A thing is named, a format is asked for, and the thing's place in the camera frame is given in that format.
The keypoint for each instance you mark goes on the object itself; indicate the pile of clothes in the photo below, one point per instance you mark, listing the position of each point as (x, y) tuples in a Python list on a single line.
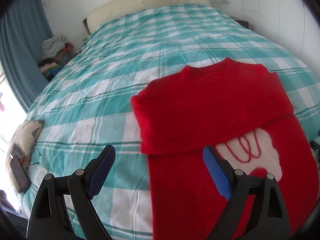
[(56, 53)]

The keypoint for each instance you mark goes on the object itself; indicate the white wardrobe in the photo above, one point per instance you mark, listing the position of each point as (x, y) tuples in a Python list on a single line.
[(289, 23)]

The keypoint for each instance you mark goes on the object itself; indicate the cream padded headboard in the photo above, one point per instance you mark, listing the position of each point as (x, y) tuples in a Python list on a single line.
[(118, 8)]

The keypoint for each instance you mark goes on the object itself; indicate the teal white plaid bedsheet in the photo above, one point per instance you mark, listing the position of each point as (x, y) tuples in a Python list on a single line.
[(87, 105)]

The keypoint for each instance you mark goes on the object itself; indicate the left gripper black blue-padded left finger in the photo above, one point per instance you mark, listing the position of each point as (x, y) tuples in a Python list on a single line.
[(49, 218)]

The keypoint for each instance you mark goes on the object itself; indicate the beige patterned pillow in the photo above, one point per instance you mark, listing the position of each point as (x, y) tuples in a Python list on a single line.
[(24, 139)]

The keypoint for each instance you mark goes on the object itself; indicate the black smartphone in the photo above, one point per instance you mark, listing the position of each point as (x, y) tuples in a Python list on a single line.
[(20, 175)]

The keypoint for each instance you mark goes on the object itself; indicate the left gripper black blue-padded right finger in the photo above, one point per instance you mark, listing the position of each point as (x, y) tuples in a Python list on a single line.
[(268, 218)]

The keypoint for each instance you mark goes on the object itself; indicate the red sweater with white rabbit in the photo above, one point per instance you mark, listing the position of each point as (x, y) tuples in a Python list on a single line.
[(243, 112)]

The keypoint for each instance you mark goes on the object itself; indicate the dark bedside table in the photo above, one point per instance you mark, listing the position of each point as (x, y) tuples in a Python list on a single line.
[(243, 23)]

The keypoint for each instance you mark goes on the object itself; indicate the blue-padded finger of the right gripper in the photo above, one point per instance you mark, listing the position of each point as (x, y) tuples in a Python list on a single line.
[(316, 149)]

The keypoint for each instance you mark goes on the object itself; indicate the blue curtain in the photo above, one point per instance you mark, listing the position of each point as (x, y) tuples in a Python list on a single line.
[(23, 29)]

